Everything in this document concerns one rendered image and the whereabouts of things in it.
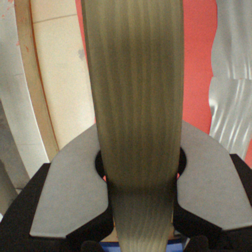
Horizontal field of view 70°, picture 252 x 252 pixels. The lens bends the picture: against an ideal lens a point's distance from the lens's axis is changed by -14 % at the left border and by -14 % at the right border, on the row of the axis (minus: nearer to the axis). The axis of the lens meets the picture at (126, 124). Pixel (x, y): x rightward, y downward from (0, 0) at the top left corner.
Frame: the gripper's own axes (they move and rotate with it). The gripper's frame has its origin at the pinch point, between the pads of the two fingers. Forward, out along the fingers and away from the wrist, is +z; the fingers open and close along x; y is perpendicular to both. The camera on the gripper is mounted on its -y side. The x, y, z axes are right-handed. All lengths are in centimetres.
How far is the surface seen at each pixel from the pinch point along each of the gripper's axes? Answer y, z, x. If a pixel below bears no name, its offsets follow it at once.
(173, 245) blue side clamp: 25.8, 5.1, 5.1
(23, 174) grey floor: 102, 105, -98
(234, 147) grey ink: 9.2, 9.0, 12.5
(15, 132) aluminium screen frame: 3.8, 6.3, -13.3
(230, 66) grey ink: -1.2, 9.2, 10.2
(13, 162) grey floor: 89, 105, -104
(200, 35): -4.3, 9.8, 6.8
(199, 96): 2.4, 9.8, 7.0
